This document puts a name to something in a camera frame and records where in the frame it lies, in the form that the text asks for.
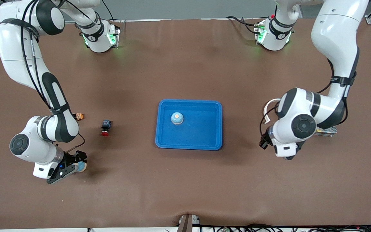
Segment black cables at arm base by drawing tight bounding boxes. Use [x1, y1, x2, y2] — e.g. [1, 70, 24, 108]
[227, 15, 260, 34]

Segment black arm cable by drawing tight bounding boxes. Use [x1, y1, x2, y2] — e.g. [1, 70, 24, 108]
[20, 0, 86, 154]
[259, 58, 357, 145]

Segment brown table cover mat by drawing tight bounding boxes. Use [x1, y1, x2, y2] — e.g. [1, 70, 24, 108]
[0, 18, 371, 230]

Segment white semicircular bracket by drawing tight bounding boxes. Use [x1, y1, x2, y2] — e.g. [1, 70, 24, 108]
[263, 98, 281, 125]

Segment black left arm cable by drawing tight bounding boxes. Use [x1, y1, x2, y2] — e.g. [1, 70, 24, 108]
[259, 58, 357, 145]

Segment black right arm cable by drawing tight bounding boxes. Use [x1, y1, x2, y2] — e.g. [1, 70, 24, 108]
[20, 0, 86, 154]

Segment red push button switch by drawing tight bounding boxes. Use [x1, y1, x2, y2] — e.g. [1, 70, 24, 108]
[101, 120, 112, 137]

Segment perforated metal power supply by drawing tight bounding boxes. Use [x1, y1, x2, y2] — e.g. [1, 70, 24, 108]
[314, 125, 338, 137]

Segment blue plastic tray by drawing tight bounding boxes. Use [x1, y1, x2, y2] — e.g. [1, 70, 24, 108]
[155, 99, 223, 151]

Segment black cables along table edge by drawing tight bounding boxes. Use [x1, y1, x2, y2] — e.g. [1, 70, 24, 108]
[198, 223, 371, 232]

